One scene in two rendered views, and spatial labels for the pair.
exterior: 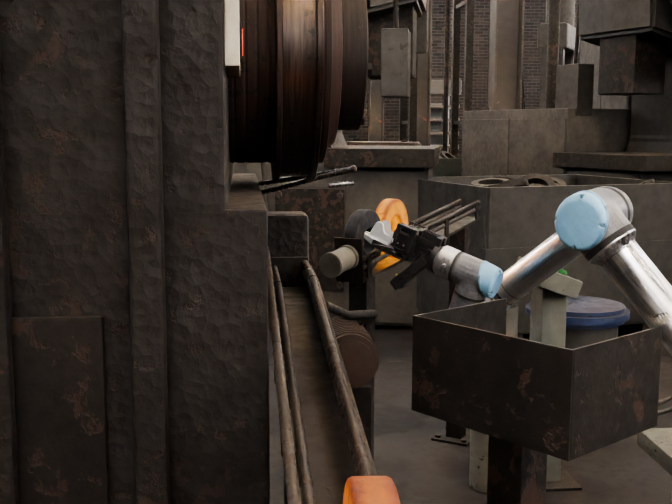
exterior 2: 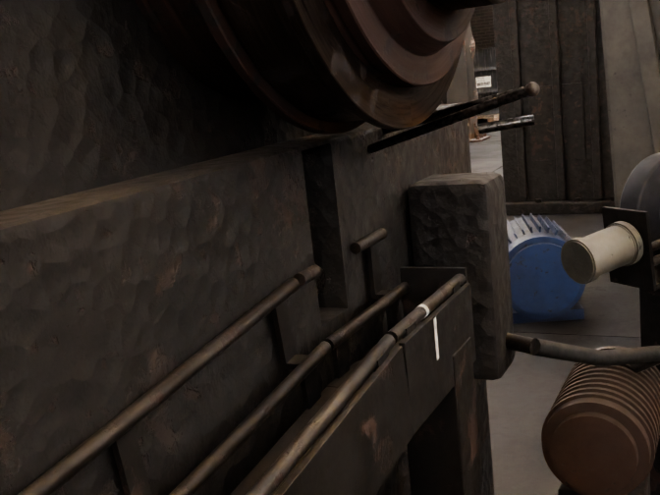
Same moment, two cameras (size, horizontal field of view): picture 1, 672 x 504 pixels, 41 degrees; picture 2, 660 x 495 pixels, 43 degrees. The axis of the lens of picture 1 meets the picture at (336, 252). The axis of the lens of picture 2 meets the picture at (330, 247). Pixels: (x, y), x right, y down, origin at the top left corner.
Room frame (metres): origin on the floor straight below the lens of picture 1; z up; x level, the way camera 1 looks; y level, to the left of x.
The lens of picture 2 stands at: (1.03, -0.29, 0.94)
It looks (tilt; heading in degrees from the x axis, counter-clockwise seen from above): 12 degrees down; 33
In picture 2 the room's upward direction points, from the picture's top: 6 degrees counter-clockwise
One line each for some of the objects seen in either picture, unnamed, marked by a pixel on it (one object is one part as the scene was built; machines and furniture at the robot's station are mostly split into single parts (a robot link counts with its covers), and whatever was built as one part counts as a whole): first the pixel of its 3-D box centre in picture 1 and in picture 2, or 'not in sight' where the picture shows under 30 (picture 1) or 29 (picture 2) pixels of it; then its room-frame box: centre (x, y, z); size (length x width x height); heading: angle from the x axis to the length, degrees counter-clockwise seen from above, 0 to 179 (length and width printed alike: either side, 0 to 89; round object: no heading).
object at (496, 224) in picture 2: (283, 268); (460, 275); (1.92, 0.11, 0.68); 0.11 x 0.08 x 0.24; 96
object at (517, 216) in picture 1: (535, 254); not in sight; (4.26, -0.95, 0.39); 1.03 x 0.83 x 0.77; 111
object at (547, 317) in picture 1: (546, 372); not in sight; (2.44, -0.58, 0.31); 0.24 x 0.16 x 0.62; 6
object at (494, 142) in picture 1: (537, 194); not in sight; (5.96, -1.33, 0.55); 1.10 x 0.53 x 1.10; 26
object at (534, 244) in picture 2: not in sight; (532, 264); (3.89, 0.72, 0.17); 0.57 x 0.31 x 0.34; 26
